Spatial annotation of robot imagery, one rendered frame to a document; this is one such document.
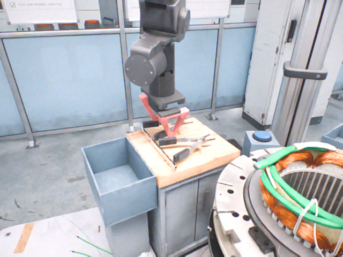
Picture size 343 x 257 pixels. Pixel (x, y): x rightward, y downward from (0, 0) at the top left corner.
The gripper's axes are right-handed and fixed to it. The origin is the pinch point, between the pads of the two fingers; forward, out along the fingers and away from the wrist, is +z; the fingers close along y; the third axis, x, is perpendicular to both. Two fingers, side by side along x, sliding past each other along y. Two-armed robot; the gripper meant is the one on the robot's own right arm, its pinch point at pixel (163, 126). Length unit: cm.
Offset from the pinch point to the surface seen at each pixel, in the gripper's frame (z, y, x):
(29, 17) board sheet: 0, -196, -21
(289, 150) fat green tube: -7.5, 26.5, 9.1
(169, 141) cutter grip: -0.5, 6.9, -2.0
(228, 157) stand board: 2.5, 14.5, 8.4
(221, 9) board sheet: 4, -165, 145
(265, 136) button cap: 5.0, 10.4, 23.9
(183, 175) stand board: 2.5, 14.5, -2.9
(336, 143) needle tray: 3.3, 21.8, 34.0
